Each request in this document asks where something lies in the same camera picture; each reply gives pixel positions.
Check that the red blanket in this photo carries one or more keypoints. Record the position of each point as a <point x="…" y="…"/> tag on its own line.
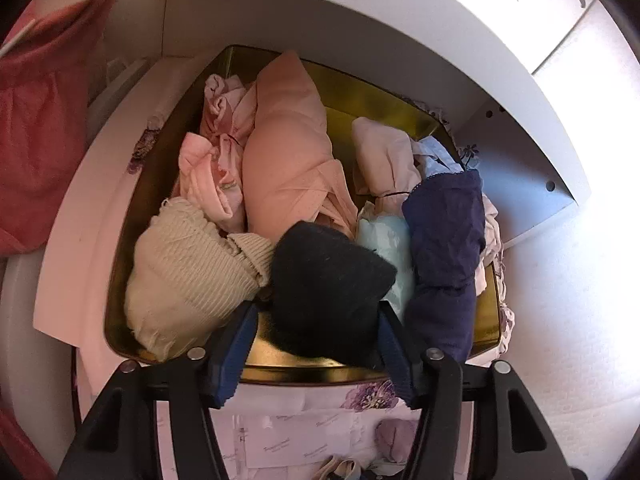
<point x="40" y="135"/>

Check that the beige garment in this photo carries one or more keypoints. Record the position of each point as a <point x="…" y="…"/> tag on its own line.
<point x="285" y="160"/>
<point x="385" y="160"/>

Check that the brown tin box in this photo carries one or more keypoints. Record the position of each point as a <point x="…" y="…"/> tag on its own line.
<point x="350" y="100"/>

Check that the navy underwear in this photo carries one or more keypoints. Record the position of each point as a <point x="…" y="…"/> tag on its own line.
<point x="445" y="240"/>

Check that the light blue packaged cloth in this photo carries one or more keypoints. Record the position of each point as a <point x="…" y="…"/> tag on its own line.
<point x="385" y="245"/>

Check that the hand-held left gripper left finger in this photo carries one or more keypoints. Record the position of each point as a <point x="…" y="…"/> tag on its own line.
<point x="232" y="360"/>

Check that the cream knit cloth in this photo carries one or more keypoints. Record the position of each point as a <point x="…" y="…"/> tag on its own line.
<point x="185" y="280"/>

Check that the white printed paper liner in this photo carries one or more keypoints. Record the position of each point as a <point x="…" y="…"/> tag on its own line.
<point x="300" y="440"/>

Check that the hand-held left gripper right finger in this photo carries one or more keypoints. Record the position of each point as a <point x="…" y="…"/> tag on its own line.
<point x="395" y="365"/>

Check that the white embroidered floral cloth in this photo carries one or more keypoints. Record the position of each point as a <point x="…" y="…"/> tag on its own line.
<point x="370" y="395"/>

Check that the black cloth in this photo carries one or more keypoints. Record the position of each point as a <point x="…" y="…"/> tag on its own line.
<point x="325" y="285"/>

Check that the white nightstand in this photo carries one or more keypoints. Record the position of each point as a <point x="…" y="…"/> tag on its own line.
<point x="400" y="15"/>

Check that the lavender cloth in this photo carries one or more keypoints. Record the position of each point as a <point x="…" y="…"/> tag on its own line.
<point x="395" y="440"/>

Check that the pink floral cloth bundle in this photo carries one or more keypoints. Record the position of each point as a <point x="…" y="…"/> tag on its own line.
<point x="225" y="110"/>
<point x="210" y="185"/>

